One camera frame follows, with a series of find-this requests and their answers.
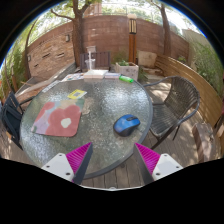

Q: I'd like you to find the small thin notebook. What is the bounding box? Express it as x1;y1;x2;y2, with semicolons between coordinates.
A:
104;72;122;80

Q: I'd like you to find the forked tree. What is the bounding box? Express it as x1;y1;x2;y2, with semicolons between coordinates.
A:
49;0;103;69

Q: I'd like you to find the floral pink mouse pad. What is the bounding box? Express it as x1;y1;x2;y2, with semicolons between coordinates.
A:
30;98;86;138

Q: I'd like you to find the clear plastic cup with straw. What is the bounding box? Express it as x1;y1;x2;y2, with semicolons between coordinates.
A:
84;50;97;71

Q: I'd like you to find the stone planter with plant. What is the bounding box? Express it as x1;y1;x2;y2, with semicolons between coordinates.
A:
114;59;140;82

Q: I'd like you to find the black slatted chair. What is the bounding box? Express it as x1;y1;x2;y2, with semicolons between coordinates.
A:
0;91;34;151

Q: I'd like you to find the blue and black computer mouse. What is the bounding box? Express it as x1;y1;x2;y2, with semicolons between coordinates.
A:
113;114;142;138

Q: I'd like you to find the brown wicker chair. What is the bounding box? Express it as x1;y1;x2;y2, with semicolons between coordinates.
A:
143;75;201;150

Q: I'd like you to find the yellow card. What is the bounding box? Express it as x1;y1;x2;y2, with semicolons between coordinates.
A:
67;88;88;101

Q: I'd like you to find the open white book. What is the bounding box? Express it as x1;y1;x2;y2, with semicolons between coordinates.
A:
83;69;109;80

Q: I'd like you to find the brick raised bed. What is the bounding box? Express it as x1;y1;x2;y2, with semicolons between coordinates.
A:
14;61;78;101

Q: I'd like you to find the green bottle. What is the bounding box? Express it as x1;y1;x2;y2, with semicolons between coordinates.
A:
118;75;135;84

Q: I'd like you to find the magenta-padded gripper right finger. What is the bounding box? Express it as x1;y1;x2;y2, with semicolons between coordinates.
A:
132;142;184;186

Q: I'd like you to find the wooden garden lamp post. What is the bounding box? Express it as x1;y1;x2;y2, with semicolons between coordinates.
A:
126;13;138;64

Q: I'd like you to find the slim leaning tree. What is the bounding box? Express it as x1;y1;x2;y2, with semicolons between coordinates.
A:
146;0;174;58

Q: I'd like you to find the pale stone block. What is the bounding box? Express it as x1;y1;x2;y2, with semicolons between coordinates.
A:
137;50;158;69

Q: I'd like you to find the wooden slat fence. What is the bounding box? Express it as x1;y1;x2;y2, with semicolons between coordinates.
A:
154;54;224;128

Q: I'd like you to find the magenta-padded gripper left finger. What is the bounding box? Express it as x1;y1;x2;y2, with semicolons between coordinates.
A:
40;142;94;186

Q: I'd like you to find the dark wooden chair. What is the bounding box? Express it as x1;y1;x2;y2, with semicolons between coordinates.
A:
79;50;112;73

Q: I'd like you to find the colourful printed brochure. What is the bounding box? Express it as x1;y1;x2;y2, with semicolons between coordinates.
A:
61;72;85;83

